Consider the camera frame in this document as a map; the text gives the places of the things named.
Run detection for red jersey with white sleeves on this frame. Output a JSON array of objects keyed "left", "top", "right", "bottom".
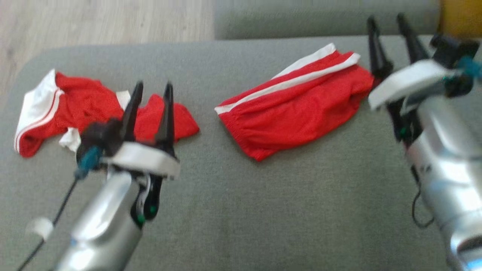
[{"left": 14, "top": 69, "right": 200, "bottom": 158}]

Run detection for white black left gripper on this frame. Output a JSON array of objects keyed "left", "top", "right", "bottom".
[{"left": 101, "top": 81, "right": 181, "bottom": 227}]

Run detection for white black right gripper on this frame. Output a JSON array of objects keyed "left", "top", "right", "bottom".
[{"left": 367, "top": 13, "right": 458, "bottom": 144}]

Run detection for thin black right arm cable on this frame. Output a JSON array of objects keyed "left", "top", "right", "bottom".
[{"left": 411, "top": 166, "right": 436, "bottom": 229}]

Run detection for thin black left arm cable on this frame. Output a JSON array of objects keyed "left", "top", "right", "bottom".
[{"left": 15, "top": 176, "right": 82, "bottom": 271}]

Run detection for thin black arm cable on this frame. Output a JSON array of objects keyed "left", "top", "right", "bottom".
[
  {"left": 411, "top": 166, "right": 436, "bottom": 229},
  {"left": 15, "top": 176, "right": 82, "bottom": 271}
]

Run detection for red shorts with white stripes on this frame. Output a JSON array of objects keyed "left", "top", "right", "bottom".
[{"left": 214, "top": 43, "right": 375, "bottom": 162}]

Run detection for yellow sofa back cushion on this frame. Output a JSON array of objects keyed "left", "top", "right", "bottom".
[{"left": 440, "top": 0, "right": 482, "bottom": 39}]

